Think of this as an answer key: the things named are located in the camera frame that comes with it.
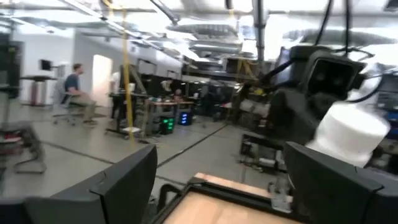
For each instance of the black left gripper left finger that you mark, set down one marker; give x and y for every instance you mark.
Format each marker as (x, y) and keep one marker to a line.
(124, 193)

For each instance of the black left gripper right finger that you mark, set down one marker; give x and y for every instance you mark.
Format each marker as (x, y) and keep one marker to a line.
(329, 193)

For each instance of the white pill bottle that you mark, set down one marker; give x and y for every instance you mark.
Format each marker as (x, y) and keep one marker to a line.
(348, 133)

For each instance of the computer tower green lights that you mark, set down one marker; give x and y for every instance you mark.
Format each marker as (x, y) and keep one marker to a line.
(167, 125)

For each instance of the computer tower blue lights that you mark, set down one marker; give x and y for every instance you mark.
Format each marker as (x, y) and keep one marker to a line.
(184, 118)

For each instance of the wooden work desk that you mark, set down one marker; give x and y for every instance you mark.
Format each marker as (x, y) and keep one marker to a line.
(169, 103)

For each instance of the grey office chair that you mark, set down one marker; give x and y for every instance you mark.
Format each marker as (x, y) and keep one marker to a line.
(62, 104)

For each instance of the metal rack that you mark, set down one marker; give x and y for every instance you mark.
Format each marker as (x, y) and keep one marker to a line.
(28, 133)

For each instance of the person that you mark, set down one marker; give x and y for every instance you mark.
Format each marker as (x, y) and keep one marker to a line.
(73, 84)

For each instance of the round standing table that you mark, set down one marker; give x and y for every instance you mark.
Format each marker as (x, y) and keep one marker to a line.
(37, 78)

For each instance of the black monitor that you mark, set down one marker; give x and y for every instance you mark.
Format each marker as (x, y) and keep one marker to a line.
(45, 64)

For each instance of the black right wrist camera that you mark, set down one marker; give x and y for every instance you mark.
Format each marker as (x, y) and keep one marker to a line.
(332, 77)

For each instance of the black aluminium table frame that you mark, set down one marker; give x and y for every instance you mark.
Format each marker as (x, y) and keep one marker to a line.
(224, 191)

